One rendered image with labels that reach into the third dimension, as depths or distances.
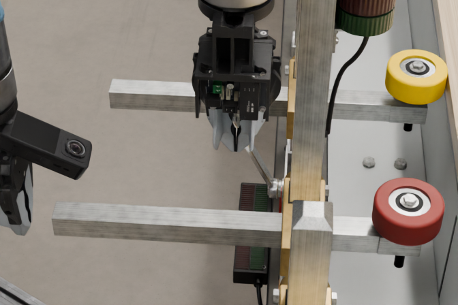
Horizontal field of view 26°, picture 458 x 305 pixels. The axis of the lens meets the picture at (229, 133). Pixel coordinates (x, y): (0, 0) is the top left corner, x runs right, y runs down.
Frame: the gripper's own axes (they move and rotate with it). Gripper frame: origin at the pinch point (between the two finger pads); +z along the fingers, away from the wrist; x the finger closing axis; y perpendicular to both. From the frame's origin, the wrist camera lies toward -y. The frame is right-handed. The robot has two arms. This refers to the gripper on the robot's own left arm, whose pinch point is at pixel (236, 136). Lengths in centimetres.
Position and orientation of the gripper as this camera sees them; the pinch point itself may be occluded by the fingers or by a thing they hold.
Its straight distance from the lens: 106.1
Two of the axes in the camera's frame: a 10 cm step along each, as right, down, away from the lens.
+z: 0.0, 7.4, 6.7
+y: -0.7, 6.7, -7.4
